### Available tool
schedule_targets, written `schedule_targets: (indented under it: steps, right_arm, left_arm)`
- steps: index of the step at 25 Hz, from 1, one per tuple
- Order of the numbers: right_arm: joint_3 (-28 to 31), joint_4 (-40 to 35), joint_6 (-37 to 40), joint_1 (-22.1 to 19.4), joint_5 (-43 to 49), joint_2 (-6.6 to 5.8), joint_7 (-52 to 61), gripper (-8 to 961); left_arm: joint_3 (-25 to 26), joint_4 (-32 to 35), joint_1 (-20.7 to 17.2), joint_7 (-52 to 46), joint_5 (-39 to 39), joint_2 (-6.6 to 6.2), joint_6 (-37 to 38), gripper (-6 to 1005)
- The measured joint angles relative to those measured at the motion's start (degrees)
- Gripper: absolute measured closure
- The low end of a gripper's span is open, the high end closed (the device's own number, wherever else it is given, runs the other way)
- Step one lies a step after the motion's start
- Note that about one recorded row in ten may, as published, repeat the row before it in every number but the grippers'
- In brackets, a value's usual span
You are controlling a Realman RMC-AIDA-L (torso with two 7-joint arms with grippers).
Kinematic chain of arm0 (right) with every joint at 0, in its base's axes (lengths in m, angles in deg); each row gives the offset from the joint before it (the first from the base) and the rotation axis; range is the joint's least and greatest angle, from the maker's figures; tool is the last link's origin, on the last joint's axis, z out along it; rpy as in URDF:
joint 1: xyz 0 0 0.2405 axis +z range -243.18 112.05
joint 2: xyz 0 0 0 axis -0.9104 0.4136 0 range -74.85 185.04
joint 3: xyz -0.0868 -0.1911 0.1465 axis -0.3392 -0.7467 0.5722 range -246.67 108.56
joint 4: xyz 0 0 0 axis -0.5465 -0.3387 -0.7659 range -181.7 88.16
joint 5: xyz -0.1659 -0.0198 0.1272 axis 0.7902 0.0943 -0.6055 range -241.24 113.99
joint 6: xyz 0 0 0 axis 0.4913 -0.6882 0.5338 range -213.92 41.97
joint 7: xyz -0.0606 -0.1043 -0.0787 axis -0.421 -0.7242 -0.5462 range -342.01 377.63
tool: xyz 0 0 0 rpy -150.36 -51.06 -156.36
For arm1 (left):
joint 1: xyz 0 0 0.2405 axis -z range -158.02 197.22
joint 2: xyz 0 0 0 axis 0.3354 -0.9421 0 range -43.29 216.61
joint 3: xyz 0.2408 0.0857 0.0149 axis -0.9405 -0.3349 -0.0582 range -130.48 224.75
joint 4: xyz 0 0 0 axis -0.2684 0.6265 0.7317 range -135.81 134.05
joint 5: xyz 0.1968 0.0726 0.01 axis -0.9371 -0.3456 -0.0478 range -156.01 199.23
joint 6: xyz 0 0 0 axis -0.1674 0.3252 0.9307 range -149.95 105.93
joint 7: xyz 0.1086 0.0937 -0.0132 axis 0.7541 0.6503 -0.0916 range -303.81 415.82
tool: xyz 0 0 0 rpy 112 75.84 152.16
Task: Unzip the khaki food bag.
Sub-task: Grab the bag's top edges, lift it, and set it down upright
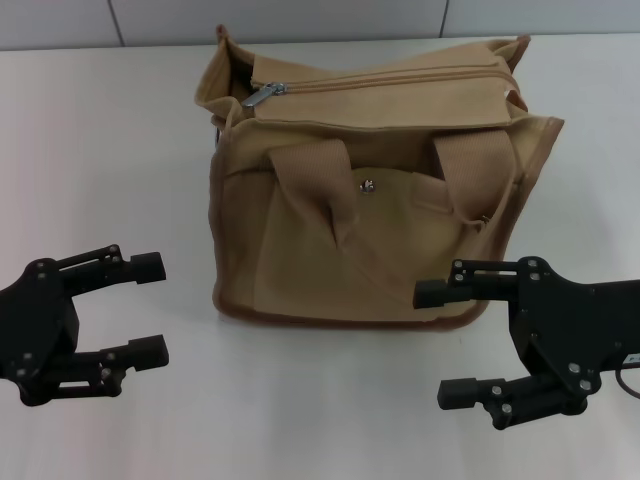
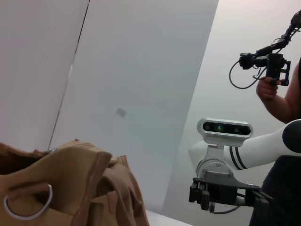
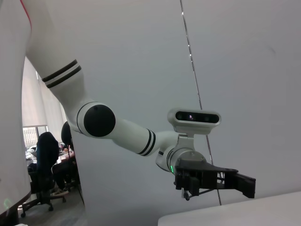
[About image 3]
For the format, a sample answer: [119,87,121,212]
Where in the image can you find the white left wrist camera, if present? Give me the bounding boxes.
[167,108,222,151]

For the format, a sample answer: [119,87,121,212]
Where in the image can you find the black office chair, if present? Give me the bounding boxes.
[20,131,68,218]

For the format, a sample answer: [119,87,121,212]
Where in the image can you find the seated person dark clothes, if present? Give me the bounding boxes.
[51,121,79,196]

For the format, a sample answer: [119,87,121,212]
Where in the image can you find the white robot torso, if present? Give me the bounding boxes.
[0,0,33,216]

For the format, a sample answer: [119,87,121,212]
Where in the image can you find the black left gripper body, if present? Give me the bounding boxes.
[173,158,239,201]

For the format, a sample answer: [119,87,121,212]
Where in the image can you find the white window roller blind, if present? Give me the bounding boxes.
[22,57,68,129]

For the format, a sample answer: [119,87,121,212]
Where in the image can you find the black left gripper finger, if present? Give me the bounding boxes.
[235,180,256,199]
[236,173,256,183]

